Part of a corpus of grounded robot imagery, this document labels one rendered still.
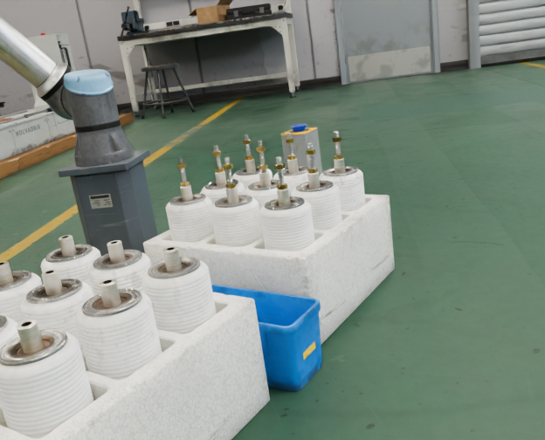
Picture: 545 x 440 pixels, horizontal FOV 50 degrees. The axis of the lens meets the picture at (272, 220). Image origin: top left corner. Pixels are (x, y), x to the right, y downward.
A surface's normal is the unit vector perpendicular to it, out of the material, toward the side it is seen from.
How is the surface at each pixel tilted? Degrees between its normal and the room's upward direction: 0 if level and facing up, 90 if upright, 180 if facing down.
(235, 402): 90
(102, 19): 90
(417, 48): 90
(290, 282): 90
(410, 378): 0
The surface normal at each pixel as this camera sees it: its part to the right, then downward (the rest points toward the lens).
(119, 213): -0.11, 0.31
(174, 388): 0.83, 0.05
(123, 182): 0.62, 0.15
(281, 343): -0.52, 0.35
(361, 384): -0.13, -0.95
